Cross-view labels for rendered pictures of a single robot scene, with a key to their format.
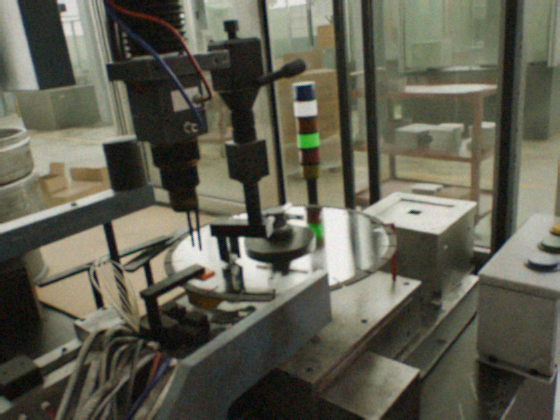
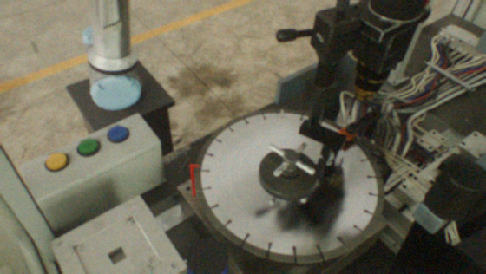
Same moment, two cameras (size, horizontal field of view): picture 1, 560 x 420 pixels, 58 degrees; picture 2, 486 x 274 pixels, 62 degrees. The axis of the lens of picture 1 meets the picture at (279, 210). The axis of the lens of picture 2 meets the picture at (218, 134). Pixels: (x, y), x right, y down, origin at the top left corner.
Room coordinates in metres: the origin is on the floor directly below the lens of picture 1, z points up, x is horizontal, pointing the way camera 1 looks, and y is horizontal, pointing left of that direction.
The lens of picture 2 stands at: (1.20, -0.02, 1.57)
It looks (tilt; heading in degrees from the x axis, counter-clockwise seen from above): 48 degrees down; 193
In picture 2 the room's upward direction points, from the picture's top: straight up
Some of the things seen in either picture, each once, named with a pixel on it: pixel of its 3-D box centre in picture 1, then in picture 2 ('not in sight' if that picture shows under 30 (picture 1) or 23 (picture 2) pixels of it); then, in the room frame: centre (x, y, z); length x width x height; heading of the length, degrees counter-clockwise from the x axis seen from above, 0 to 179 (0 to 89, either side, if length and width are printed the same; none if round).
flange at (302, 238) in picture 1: (278, 235); (288, 169); (0.72, 0.01, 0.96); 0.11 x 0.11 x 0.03
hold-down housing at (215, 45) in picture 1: (240, 104); (329, 57); (0.65, 0.04, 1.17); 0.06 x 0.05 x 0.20; 129
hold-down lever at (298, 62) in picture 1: (271, 73); (305, 37); (0.65, -0.01, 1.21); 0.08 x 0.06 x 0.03; 138
